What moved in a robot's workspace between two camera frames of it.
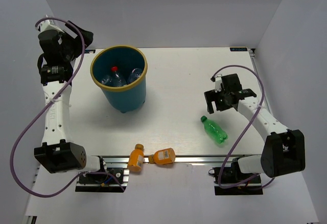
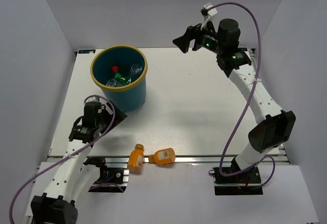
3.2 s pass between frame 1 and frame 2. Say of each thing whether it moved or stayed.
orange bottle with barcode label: stayed
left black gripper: moved
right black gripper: moved
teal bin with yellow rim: stayed
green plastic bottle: moved
